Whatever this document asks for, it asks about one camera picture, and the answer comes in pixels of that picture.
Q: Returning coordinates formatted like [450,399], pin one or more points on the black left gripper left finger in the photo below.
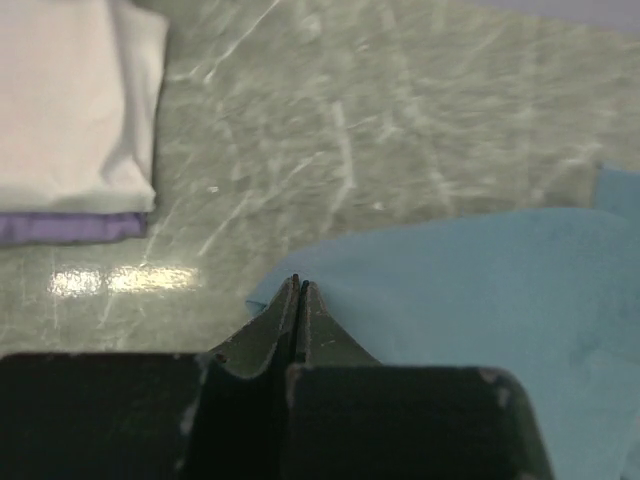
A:
[263,347]

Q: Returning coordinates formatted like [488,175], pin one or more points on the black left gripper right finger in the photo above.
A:
[319,339]

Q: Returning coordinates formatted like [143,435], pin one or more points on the blue t shirt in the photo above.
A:
[549,294]

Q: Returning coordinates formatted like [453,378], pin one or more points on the folded purple t shirt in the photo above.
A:
[65,228]

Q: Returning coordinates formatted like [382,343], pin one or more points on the folded white t shirt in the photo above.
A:
[80,82]

